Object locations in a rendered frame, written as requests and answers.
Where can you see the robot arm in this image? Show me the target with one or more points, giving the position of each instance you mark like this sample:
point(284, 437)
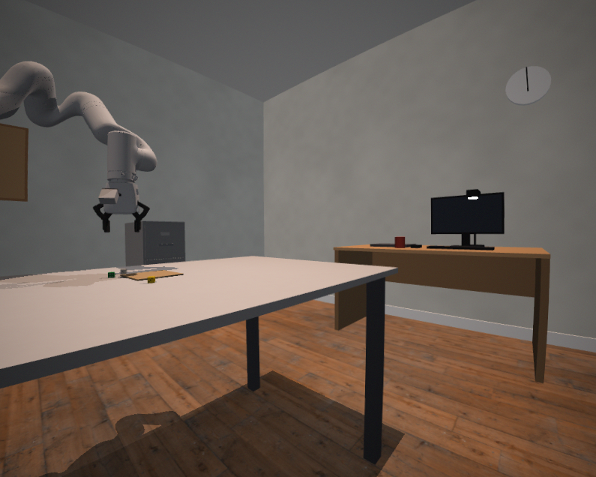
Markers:
point(126, 152)

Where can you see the tan cork mat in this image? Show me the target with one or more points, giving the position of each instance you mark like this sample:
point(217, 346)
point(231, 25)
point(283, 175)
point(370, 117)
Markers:
point(144, 275)

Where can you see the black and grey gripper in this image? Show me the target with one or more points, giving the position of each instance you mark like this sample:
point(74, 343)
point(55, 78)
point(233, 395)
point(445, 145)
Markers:
point(126, 205)

